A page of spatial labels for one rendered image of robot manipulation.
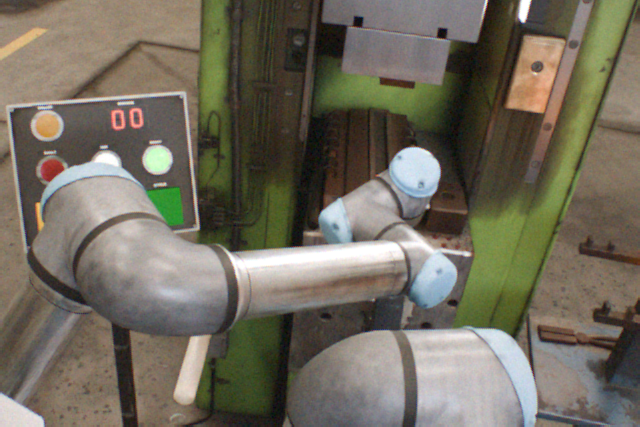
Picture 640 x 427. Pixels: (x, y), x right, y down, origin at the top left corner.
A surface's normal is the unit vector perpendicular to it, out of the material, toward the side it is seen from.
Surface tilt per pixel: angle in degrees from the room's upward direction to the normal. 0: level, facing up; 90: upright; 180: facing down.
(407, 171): 29
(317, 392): 64
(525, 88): 90
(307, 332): 90
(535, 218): 90
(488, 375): 33
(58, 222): 55
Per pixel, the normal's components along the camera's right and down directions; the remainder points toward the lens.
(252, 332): -0.07, 0.55
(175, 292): 0.33, 0.00
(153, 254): 0.31, -0.56
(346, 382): -0.51, -0.31
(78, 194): -0.29, -0.62
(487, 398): 0.22, -0.27
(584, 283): 0.11, -0.83
